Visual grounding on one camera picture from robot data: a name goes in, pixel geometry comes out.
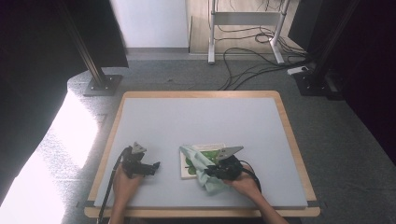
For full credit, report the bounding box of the light grey table mat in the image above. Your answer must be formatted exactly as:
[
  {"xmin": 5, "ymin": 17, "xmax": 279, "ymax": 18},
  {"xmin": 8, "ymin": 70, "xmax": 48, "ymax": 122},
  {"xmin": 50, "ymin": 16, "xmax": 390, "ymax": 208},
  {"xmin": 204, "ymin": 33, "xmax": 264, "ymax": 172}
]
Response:
[{"xmin": 93, "ymin": 97, "xmax": 309, "ymax": 209}]

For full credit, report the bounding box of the person's left hand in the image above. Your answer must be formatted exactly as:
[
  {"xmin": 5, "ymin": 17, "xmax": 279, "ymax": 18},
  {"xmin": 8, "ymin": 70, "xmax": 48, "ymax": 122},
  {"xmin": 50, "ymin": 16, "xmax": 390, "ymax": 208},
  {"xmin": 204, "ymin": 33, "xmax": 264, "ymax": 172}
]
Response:
[{"xmin": 111, "ymin": 168, "xmax": 145, "ymax": 210}]

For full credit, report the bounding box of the dark curtain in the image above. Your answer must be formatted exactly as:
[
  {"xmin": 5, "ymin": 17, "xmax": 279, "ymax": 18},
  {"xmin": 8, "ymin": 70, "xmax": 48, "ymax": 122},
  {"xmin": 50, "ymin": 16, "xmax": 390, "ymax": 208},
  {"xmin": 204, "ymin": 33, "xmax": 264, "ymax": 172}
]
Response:
[
  {"xmin": 0, "ymin": 0, "xmax": 130, "ymax": 207},
  {"xmin": 287, "ymin": 0, "xmax": 396, "ymax": 168}
]

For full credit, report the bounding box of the caterpillar picture book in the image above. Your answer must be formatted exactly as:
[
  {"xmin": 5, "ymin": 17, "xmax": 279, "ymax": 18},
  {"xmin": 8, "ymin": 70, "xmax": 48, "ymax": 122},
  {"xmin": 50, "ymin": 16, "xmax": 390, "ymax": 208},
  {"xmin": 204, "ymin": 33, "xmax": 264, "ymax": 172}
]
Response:
[{"xmin": 179, "ymin": 142, "xmax": 227, "ymax": 181}]

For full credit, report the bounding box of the black metal stand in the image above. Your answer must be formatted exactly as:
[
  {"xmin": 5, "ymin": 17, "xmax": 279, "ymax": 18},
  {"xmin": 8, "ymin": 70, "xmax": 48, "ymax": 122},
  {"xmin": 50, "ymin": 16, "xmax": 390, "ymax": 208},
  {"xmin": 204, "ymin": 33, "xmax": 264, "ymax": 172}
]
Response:
[
  {"xmin": 56, "ymin": 0, "xmax": 123, "ymax": 97},
  {"xmin": 293, "ymin": 0, "xmax": 362, "ymax": 97}
]

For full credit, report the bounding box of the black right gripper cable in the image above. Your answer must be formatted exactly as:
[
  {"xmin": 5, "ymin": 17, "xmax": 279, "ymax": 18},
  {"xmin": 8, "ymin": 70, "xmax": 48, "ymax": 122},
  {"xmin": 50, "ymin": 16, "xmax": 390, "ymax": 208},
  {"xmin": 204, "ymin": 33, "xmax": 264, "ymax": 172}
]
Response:
[{"xmin": 238, "ymin": 160, "xmax": 263, "ymax": 193}]

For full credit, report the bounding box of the wooden table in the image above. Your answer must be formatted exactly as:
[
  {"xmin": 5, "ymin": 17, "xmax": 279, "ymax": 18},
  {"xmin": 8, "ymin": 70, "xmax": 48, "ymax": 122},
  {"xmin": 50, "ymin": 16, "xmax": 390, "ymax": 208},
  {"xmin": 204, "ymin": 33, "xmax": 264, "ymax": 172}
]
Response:
[{"xmin": 83, "ymin": 90, "xmax": 322, "ymax": 219}]

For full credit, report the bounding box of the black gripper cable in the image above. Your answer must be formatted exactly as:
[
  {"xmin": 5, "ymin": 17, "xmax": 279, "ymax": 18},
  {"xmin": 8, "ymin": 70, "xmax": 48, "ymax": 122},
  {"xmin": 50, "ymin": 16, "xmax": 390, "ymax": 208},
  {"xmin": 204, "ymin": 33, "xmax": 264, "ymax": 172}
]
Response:
[
  {"xmin": 97, "ymin": 147, "xmax": 133, "ymax": 224},
  {"xmin": 238, "ymin": 160, "xmax": 263, "ymax": 193}
]

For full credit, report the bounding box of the black tape strip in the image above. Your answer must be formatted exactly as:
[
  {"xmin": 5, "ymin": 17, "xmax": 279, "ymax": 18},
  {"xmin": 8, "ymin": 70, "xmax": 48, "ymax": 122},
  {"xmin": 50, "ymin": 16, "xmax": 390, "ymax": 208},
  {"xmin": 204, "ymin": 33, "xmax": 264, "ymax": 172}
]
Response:
[{"xmin": 307, "ymin": 200, "xmax": 329, "ymax": 209}]

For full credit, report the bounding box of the bundle of black floor cables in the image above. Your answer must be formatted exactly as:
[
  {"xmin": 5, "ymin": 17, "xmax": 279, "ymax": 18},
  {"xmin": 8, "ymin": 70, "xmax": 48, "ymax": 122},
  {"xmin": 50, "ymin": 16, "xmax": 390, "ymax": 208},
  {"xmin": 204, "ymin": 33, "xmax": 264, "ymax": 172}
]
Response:
[{"xmin": 214, "ymin": 0, "xmax": 316, "ymax": 91}]

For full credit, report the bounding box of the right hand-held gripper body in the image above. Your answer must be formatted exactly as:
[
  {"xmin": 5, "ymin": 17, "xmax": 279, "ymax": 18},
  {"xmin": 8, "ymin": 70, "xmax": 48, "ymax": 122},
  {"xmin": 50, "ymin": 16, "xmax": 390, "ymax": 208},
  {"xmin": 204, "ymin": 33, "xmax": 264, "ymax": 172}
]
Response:
[{"xmin": 213, "ymin": 145, "xmax": 246, "ymax": 182}]

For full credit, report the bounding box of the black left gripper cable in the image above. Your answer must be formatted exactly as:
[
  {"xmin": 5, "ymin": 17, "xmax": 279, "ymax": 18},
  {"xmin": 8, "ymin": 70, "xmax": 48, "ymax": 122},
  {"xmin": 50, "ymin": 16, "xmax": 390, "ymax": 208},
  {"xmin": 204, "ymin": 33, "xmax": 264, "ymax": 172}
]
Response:
[{"xmin": 97, "ymin": 147, "xmax": 133, "ymax": 224}]

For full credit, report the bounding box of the light green cloth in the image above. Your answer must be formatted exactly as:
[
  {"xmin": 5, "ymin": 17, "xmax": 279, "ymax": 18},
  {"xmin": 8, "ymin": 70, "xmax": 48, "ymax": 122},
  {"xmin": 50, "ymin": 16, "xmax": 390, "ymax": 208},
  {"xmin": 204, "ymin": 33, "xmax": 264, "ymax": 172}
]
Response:
[{"xmin": 178, "ymin": 144, "xmax": 232, "ymax": 196}]

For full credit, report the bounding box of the white metal desk frame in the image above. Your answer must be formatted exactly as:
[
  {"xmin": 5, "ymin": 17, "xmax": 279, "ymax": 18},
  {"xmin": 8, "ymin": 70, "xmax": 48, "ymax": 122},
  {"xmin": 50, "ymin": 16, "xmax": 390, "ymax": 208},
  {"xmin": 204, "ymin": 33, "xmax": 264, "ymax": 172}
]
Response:
[{"xmin": 207, "ymin": 0, "xmax": 292, "ymax": 65}]

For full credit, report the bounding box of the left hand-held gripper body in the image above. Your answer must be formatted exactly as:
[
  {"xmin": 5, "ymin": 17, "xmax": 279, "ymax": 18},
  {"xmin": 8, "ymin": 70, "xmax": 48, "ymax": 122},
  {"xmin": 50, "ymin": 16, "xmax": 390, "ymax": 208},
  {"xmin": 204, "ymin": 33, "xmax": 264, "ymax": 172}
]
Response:
[{"xmin": 120, "ymin": 141, "xmax": 151, "ymax": 179}]

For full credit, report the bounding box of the white power strip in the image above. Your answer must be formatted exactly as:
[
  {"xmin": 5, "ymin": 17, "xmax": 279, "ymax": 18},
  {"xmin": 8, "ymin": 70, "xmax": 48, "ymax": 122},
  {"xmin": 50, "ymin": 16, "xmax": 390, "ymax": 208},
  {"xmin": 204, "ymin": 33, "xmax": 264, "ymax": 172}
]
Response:
[{"xmin": 286, "ymin": 65, "xmax": 310, "ymax": 77}]

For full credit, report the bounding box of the person's right hand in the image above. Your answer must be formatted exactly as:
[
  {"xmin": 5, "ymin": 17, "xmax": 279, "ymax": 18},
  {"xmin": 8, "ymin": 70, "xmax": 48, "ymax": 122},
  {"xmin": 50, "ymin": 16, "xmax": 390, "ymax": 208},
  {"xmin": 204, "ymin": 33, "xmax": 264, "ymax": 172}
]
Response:
[{"xmin": 222, "ymin": 163, "xmax": 262, "ymax": 201}]

